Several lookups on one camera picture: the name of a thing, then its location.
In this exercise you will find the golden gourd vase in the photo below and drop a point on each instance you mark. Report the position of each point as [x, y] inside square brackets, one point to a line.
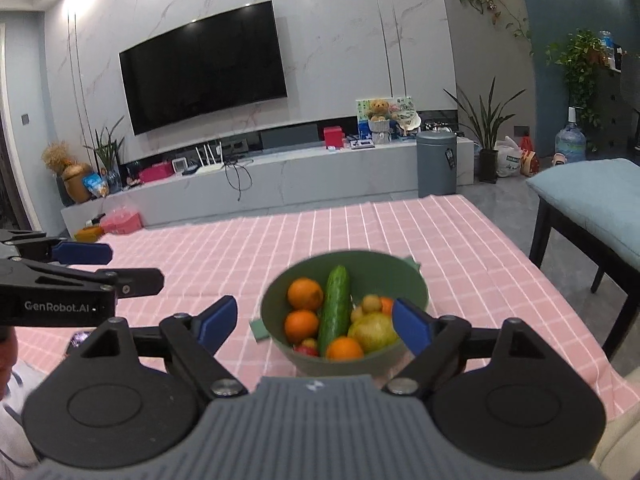
[73, 179]

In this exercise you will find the grey cylindrical trash bin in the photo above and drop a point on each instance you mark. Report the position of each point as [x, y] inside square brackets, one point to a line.
[436, 162]

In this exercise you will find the blue cushioned bench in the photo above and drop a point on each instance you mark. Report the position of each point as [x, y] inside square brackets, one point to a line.
[595, 205]

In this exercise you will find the black wall television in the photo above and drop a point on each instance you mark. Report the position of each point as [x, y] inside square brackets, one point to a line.
[226, 60]

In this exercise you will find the blue water jug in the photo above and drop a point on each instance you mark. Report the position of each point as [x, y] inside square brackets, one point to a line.
[570, 142]

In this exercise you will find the red cherry tomato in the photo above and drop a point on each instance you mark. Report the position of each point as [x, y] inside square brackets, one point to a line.
[307, 351]

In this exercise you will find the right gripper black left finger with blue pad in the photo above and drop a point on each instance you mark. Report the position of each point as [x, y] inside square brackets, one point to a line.
[188, 344]

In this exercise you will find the red box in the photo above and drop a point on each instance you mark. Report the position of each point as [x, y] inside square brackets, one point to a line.
[333, 138]

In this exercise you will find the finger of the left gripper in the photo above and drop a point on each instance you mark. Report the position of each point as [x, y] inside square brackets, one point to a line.
[134, 282]

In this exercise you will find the smartphone on table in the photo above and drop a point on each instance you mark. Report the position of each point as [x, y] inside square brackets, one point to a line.
[76, 341]

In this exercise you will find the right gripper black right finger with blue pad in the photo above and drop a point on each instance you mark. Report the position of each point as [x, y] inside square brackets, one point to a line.
[441, 348]

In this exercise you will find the white wifi router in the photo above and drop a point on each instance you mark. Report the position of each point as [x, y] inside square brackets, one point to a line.
[210, 157]

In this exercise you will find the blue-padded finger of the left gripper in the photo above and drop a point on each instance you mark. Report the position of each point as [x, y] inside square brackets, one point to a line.
[37, 246]

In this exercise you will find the green cucumber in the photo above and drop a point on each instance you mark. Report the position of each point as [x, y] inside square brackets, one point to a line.
[335, 313]

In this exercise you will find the green colander bowl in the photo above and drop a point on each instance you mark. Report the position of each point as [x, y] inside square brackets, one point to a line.
[371, 273]

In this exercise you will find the potted long-leaf plant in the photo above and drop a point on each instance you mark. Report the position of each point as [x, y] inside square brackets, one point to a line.
[484, 118]

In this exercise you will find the orange mandarin back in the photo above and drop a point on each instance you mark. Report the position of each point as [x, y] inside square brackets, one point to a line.
[387, 304]

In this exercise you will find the pink checkered tablecloth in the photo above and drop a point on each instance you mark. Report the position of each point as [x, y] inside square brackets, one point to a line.
[470, 267]

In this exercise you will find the pink tissue box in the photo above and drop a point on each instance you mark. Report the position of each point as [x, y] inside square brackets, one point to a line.
[156, 172]

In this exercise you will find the hanging green vine plant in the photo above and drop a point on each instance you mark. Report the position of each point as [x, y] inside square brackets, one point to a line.
[581, 56]

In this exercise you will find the teddy bear gift box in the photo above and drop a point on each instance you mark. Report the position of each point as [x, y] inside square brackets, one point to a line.
[381, 120]

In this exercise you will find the yellow-green pear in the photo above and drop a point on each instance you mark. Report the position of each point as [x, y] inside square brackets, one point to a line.
[374, 332]

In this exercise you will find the orange mandarin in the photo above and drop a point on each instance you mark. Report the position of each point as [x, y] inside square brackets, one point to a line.
[300, 325]
[344, 349]
[305, 294]
[387, 304]

